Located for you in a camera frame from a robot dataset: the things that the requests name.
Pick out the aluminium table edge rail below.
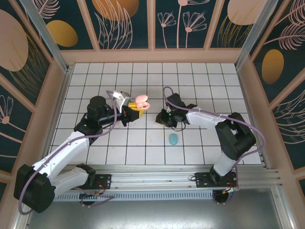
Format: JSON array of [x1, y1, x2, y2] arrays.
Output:
[[42, 68, 72, 167], [235, 68, 271, 169]]

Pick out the teal earbud charging case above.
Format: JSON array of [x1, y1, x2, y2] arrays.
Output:
[[168, 133, 179, 146]]

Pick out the wall panel peach disc gold leaf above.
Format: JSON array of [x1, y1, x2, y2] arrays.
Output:
[[209, 0, 270, 48]]

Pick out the wall panel large peach circle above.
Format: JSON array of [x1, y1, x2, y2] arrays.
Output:
[[0, 0, 52, 107]]

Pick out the grey metal sheet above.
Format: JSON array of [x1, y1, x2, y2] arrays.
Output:
[[23, 188, 286, 229]]

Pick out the thin black cable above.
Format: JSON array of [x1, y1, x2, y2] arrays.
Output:
[[170, 120, 187, 132]]

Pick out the wall panel orange circle leaves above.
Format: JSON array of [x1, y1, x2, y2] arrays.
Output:
[[85, 0, 153, 50]]

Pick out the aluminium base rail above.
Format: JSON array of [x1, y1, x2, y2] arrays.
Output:
[[66, 164, 283, 191]]

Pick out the aluminium frame post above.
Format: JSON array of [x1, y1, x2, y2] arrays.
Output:
[[234, 0, 284, 70], [20, 0, 71, 73]]

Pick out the wall panel golden oval feather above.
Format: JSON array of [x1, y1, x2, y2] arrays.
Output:
[[251, 0, 305, 104]]

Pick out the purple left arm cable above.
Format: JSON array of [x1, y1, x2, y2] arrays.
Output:
[[18, 90, 120, 215]]

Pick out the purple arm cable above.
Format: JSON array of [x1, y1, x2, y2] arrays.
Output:
[[18, 90, 120, 215], [163, 85, 266, 205]]

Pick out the aluminium frame rail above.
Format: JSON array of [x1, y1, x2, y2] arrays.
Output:
[[274, 188, 295, 229], [13, 201, 33, 229]]

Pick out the wall panel with golden oval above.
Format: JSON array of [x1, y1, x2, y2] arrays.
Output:
[[35, 0, 96, 51]]

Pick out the grey slotted cable duct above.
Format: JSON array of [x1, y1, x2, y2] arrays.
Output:
[[53, 190, 215, 201]]

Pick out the wall panel with pink flowers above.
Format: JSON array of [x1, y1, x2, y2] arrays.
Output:
[[154, 0, 221, 49]]

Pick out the wall panel pink leaf lines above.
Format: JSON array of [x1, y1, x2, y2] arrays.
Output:
[[271, 88, 305, 170]]

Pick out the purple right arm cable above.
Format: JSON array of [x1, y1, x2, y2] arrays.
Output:
[[163, 85, 266, 205]]

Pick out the wall panel single pink flower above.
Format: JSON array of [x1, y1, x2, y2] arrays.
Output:
[[0, 83, 34, 174]]

